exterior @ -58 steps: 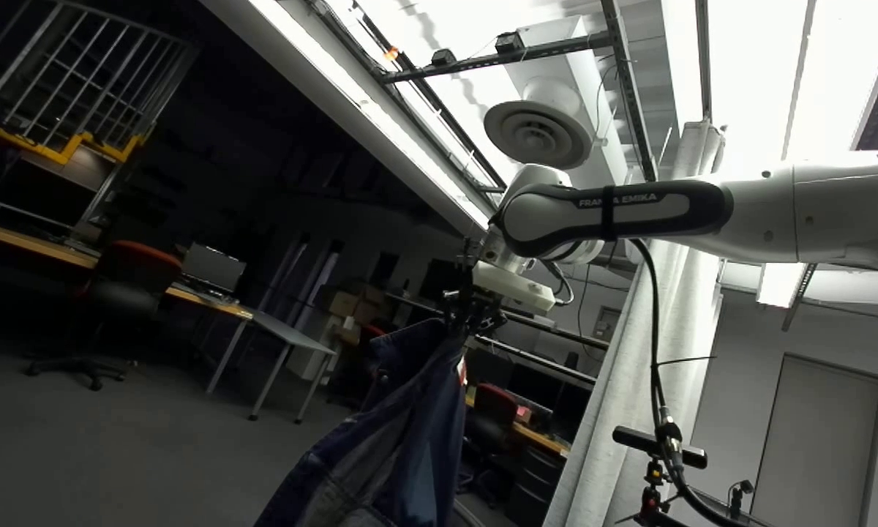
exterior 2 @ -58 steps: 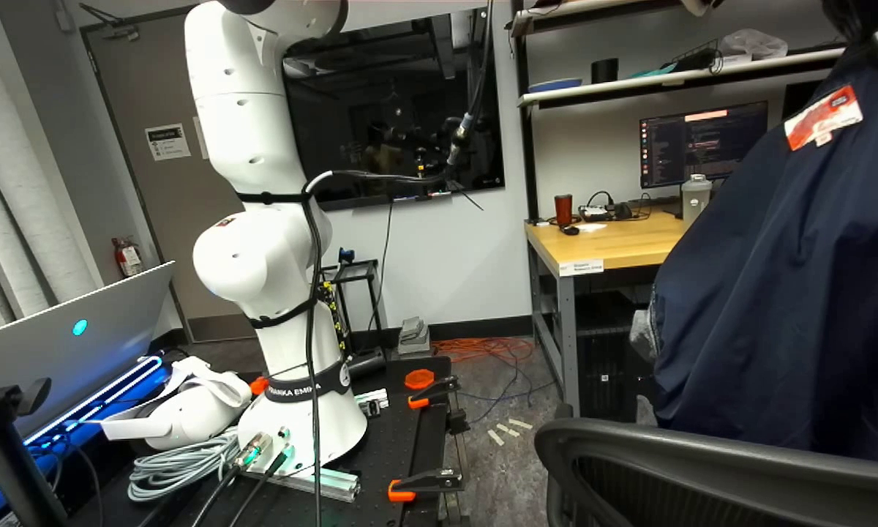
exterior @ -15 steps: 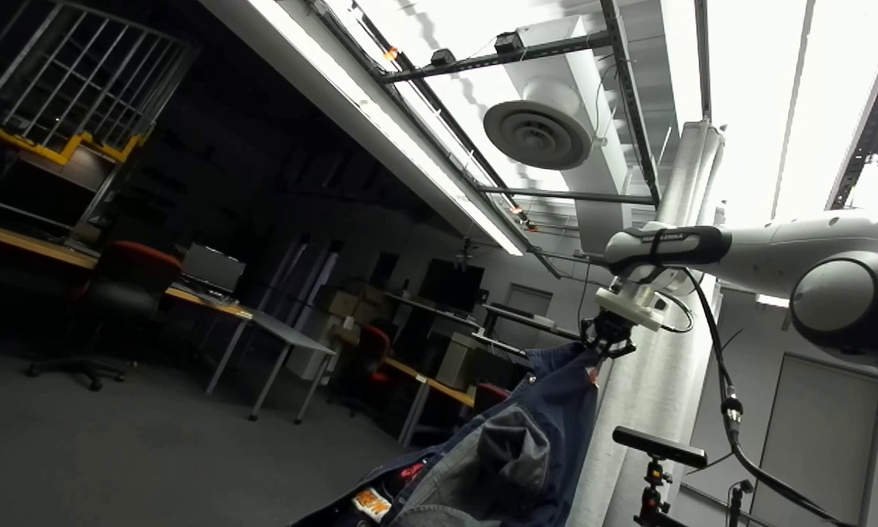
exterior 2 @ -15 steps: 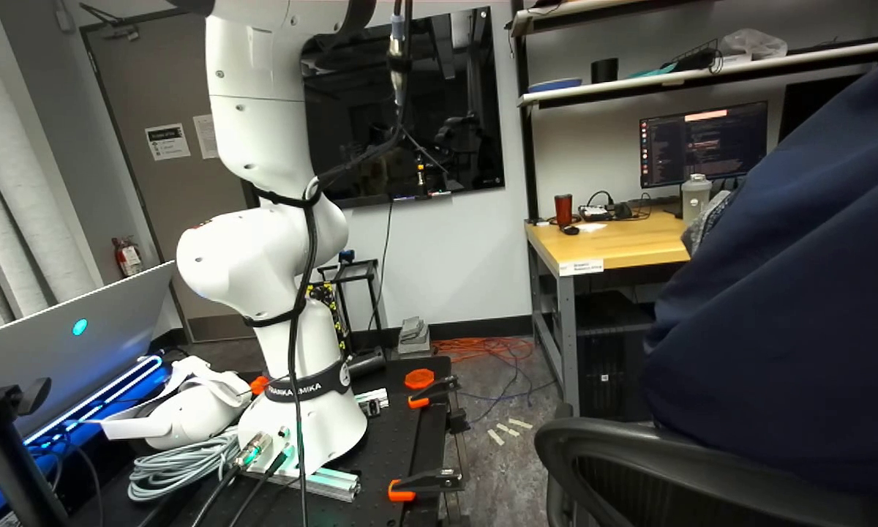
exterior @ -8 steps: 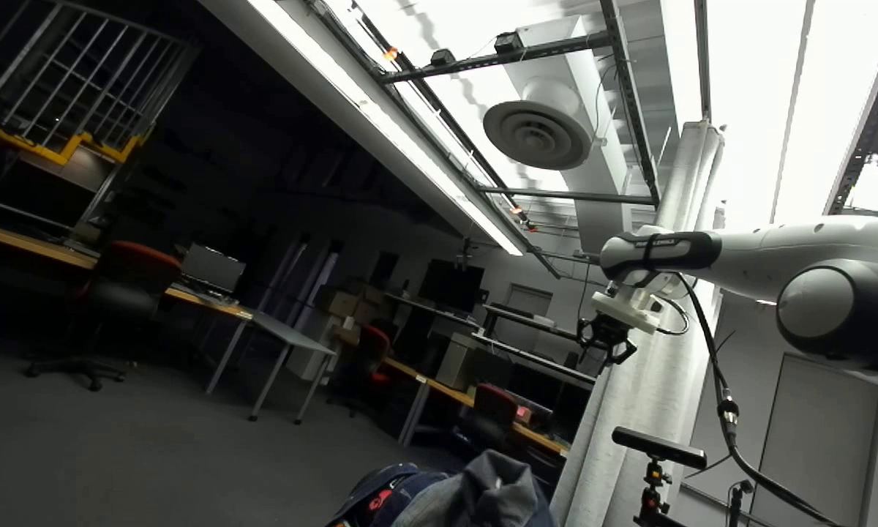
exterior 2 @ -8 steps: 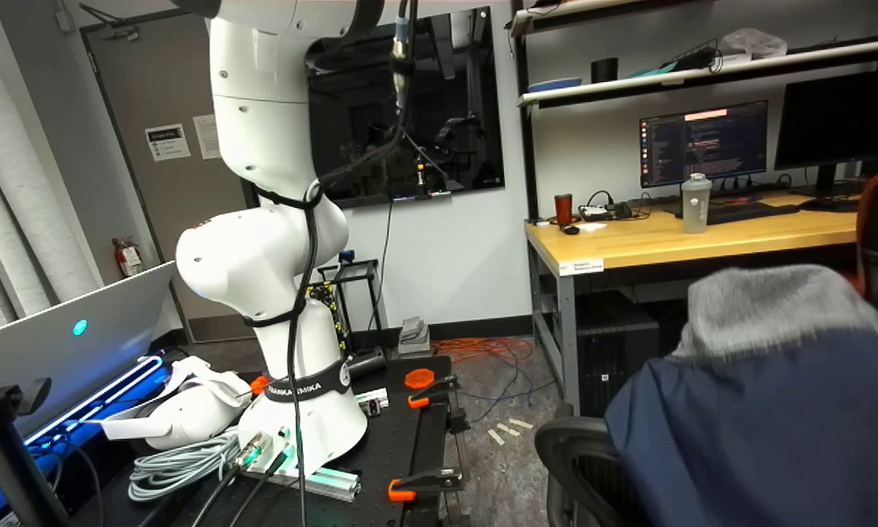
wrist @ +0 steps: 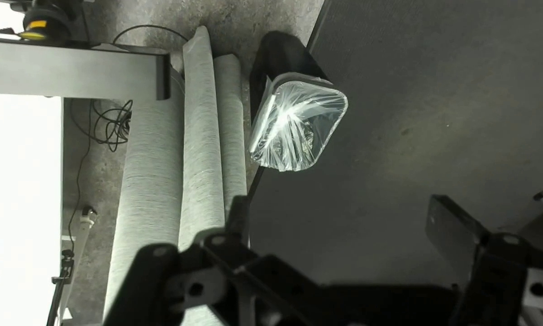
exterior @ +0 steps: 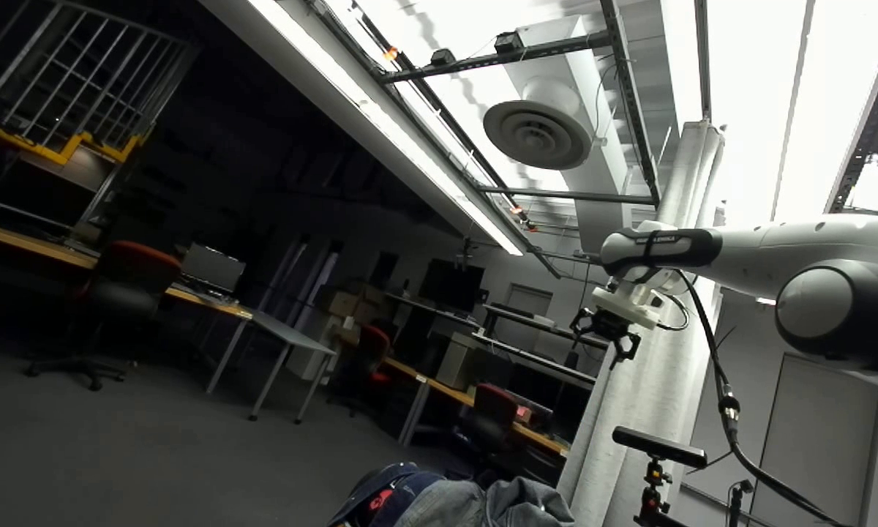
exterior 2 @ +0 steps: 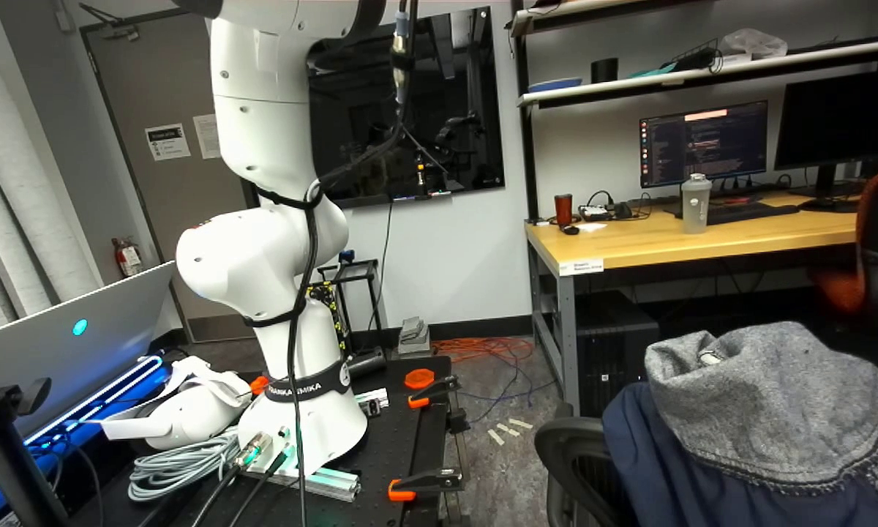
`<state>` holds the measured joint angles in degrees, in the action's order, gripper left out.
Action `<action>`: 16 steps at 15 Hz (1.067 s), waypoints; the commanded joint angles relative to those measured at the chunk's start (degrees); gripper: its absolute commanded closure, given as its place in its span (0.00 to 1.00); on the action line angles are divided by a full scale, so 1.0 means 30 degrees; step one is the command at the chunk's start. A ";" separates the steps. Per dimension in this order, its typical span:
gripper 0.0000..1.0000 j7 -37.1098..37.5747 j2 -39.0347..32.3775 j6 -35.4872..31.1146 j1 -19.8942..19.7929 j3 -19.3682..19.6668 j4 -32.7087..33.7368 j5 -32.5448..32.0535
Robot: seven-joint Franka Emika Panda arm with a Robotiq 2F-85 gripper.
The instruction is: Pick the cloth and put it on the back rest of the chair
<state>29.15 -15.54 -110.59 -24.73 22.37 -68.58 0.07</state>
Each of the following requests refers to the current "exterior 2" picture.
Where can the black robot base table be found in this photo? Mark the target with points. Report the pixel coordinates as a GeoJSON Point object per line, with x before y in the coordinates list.
{"type": "Point", "coordinates": [382, 459]}

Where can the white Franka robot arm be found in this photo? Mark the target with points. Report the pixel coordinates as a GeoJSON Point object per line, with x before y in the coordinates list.
{"type": "Point", "coordinates": [263, 264]}

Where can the small grey box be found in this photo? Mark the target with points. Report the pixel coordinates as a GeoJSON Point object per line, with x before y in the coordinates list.
{"type": "Point", "coordinates": [413, 337]}

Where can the black metal stool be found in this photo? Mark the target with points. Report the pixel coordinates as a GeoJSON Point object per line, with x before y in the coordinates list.
{"type": "Point", "coordinates": [354, 287]}

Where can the orange clamp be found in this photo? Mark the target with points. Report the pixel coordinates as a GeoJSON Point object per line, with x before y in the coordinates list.
{"type": "Point", "coordinates": [423, 382]}
{"type": "Point", "coordinates": [413, 485]}

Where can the copper cup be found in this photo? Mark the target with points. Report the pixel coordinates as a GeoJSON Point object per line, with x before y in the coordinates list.
{"type": "Point", "coordinates": [562, 208]}

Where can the white floor strip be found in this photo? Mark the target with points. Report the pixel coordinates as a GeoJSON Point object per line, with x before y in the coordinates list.
{"type": "Point", "coordinates": [522, 423]}
{"type": "Point", "coordinates": [496, 438]}
{"type": "Point", "coordinates": [509, 432]}

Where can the black computer tower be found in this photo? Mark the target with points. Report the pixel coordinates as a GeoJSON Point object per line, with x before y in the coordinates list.
{"type": "Point", "coordinates": [610, 352]}

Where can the blue item on shelf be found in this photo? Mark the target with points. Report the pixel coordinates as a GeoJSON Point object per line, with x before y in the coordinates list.
{"type": "Point", "coordinates": [558, 87]}

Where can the green and white tool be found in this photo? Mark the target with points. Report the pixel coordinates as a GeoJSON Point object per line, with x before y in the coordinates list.
{"type": "Point", "coordinates": [282, 464]}

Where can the clear shaker bottle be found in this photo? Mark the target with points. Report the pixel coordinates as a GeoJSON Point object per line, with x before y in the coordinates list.
{"type": "Point", "coordinates": [695, 202]}

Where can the white paper notice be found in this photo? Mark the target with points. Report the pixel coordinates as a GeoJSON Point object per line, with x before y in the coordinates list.
{"type": "Point", "coordinates": [206, 135]}

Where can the wooden top desk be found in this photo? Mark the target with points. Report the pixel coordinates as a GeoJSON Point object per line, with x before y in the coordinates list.
{"type": "Point", "coordinates": [711, 239]}

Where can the desk monitor showing code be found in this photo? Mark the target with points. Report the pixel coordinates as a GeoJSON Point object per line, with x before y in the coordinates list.
{"type": "Point", "coordinates": [702, 142]}

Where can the grey door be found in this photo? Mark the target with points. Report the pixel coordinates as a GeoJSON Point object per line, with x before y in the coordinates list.
{"type": "Point", "coordinates": [155, 195]}

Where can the white door sign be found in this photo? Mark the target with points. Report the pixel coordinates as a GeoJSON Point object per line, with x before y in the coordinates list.
{"type": "Point", "coordinates": [167, 142]}

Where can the black keyboard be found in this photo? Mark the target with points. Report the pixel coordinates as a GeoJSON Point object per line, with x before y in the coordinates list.
{"type": "Point", "coordinates": [742, 208]}

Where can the clear plastic bag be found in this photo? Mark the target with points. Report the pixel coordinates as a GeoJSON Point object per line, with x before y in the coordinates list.
{"type": "Point", "coordinates": [746, 44]}

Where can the silver laptop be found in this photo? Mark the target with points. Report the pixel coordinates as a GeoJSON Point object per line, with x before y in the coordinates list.
{"type": "Point", "coordinates": [69, 337]}

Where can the dark desk monitor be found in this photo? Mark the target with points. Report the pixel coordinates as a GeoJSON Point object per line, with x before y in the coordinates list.
{"type": "Point", "coordinates": [837, 112]}

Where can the white ribbed column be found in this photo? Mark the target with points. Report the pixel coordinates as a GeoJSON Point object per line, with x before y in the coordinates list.
{"type": "Point", "coordinates": [9, 216]}

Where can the black tripod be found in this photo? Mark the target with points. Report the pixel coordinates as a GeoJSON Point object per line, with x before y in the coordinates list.
{"type": "Point", "coordinates": [4, 450]}

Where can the large wall mounted screen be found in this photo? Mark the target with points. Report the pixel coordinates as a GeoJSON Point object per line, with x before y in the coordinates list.
{"type": "Point", "coordinates": [439, 128]}

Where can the metal wall shelving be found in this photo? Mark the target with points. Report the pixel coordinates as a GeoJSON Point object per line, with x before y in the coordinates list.
{"type": "Point", "coordinates": [711, 72]}

